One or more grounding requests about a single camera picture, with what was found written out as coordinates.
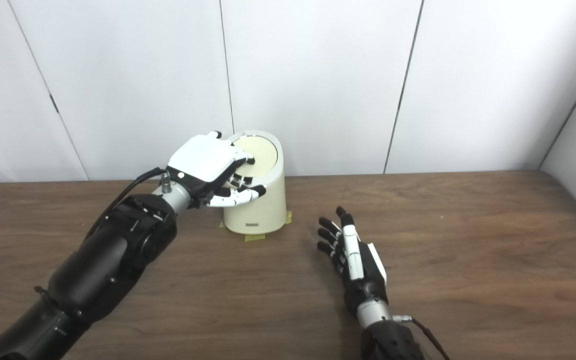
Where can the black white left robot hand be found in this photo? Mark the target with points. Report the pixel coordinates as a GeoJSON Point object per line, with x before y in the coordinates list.
{"type": "Point", "coordinates": [203, 162]}

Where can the black wall panel hinge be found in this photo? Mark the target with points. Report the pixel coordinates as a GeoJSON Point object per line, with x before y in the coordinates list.
{"type": "Point", "coordinates": [54, 103]}

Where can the cream-colored round bin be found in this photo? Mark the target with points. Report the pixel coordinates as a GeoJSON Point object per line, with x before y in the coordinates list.
{"type": "Point", "coordinates": [263, 210]}

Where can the cream round bin lid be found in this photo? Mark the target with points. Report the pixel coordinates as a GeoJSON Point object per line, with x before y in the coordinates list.
{"type": "Point", "coordinates": [264, 155]}

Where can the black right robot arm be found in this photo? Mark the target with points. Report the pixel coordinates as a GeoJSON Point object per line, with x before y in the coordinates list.
{"type": "Point", "coordinates": [378, 320]}

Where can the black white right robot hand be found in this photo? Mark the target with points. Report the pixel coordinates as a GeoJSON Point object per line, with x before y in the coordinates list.
{"type": "Point", "coordinates": [358, 265]}

